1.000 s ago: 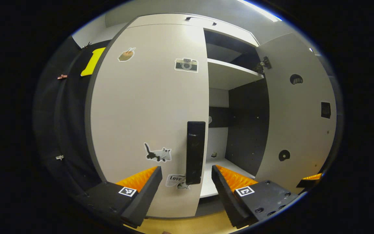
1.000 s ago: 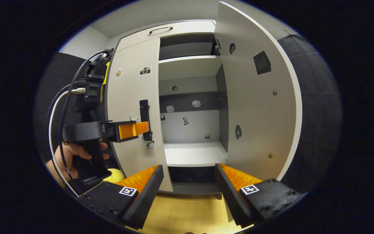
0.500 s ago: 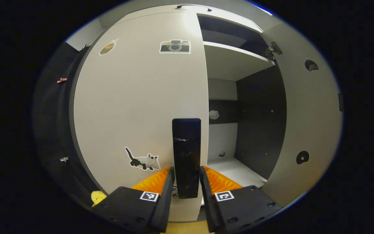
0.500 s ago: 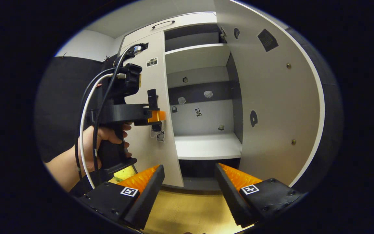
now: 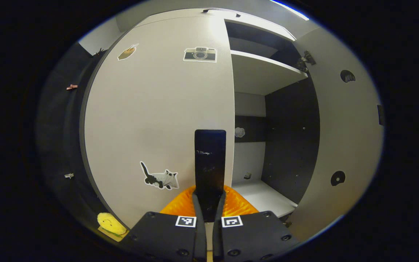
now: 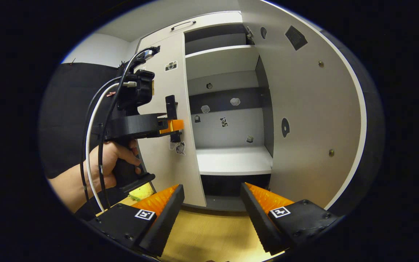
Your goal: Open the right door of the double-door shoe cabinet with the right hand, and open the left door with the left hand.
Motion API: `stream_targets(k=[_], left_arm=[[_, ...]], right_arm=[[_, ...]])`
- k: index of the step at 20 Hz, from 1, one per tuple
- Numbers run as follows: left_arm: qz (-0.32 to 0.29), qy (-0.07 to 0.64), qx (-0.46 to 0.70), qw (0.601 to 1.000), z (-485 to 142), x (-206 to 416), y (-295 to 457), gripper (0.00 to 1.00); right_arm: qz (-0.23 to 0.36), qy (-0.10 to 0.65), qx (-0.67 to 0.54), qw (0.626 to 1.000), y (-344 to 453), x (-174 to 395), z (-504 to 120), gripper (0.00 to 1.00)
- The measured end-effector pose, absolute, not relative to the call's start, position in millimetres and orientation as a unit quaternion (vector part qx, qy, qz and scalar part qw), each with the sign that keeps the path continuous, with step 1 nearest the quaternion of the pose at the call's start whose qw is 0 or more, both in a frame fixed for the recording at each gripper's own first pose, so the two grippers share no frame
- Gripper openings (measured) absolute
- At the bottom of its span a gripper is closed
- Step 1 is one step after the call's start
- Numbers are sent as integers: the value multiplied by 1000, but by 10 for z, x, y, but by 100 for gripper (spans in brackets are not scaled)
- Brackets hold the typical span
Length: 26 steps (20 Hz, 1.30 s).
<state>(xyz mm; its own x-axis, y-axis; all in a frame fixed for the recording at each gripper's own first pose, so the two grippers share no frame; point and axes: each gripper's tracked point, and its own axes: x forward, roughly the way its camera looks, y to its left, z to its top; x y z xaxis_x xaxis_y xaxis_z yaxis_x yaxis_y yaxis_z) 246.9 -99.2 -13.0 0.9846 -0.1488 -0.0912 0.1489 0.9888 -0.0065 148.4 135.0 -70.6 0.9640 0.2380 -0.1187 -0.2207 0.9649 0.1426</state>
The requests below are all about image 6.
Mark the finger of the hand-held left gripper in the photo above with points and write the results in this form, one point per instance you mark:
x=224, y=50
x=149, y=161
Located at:
x=173, y=126

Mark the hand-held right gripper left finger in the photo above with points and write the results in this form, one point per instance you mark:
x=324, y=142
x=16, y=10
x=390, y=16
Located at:
x=162, y=225

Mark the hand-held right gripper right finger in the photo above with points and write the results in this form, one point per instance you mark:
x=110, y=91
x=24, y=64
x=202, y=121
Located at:
x=258, y=222

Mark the white camera-sticker cabinet door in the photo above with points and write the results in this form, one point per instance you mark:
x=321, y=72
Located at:
x=166, y=163

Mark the white double-door shoe cabinet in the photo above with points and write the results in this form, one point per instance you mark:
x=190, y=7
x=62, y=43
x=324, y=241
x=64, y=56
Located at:
x=231, y=127

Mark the white headphone-sticker cabinet door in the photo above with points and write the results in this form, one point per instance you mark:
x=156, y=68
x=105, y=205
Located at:
x=304, y=109

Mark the white cabinet shelf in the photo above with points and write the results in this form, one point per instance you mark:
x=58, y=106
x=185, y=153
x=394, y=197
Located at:
x=220, y=60
x=235, y=160

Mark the yellow soft toy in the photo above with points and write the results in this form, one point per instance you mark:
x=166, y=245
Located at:
x=140, y=192

